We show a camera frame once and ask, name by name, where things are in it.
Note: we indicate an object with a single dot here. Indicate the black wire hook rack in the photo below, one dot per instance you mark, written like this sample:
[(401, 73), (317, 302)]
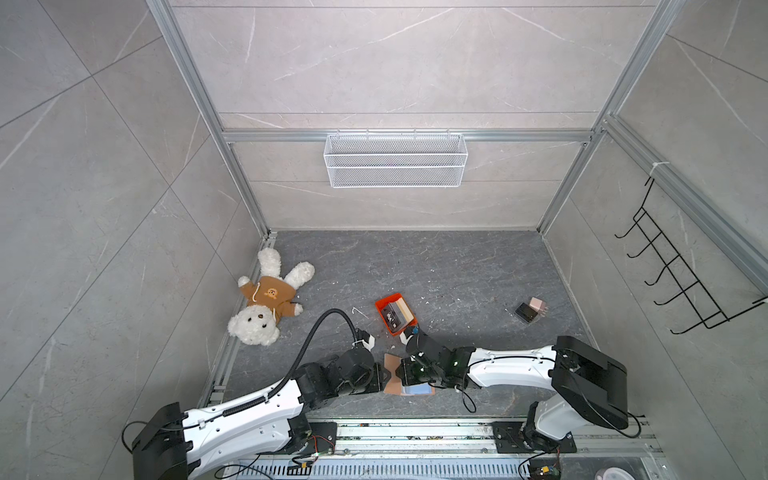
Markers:
[(708, 312)]

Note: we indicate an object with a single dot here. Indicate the red plastic tray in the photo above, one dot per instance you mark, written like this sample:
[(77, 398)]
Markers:
[(392, 299)]

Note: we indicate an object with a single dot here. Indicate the white wire mesh basket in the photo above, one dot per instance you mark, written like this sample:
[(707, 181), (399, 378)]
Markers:
[(392, 160)]

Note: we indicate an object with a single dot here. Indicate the small black pink box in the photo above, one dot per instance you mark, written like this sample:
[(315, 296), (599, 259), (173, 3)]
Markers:
[(530, 311)]

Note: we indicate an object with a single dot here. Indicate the tan leather card holder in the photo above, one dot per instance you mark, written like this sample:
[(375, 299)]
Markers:
[(394, 385)]

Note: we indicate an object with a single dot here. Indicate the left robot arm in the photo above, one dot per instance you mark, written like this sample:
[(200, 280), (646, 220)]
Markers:
[(184, 445)]

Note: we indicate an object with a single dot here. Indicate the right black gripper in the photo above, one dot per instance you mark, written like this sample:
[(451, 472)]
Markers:
[(406, 376)]

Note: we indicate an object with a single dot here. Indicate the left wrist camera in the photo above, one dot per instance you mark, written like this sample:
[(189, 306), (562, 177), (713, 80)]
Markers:
[(363, 339)]

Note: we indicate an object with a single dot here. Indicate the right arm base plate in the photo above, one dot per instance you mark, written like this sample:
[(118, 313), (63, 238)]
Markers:
[(518, 438)]

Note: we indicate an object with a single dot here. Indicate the aluminium rail frame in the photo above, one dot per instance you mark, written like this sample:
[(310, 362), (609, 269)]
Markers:
[(451, 448)]

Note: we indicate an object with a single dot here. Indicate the white teddy bear brown shirt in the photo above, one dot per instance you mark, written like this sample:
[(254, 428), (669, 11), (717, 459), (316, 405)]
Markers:
[(269, 300)]

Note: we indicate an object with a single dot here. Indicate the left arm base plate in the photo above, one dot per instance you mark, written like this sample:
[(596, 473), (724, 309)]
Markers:
[(320, 440)]

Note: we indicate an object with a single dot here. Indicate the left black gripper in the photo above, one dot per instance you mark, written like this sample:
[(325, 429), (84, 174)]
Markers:
[(378, 377)]

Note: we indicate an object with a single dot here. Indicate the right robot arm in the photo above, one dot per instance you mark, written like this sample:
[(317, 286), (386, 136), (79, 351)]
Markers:
[(587, 386)]

